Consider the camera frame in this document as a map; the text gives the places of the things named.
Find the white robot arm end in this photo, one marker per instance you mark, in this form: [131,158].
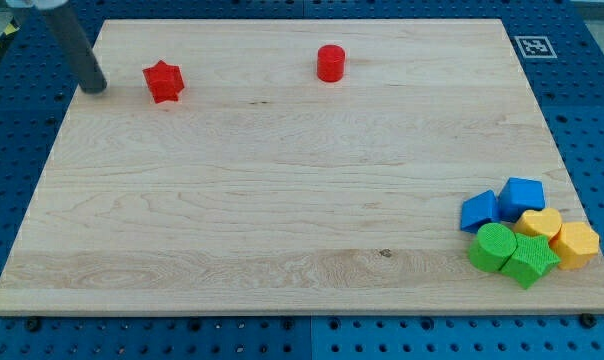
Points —
[34,3]

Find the red star block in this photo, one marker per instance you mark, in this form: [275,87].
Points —
[164,81]

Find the green star block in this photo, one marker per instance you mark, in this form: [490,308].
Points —
[532,260]

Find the light wooden board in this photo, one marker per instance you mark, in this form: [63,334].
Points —
[266,191]

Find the red cylinder block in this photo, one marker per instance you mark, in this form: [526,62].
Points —
[330,65]

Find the blue triangular prism block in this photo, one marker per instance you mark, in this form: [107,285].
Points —
[479,210]

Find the green cylinder block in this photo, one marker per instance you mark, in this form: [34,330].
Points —
[492,247]

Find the blue cube block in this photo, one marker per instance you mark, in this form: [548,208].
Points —
[519,195]

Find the yellow heart block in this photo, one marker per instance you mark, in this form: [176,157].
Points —
[546,222]

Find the white fiducial marker tag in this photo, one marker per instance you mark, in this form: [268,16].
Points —
[535,47]

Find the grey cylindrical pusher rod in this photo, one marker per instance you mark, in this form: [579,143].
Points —
[64,25]

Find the yellow hexagon block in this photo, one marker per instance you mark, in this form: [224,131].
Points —
[575,244]

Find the yellow black hazard tape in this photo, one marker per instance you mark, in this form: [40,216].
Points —
[7,36]

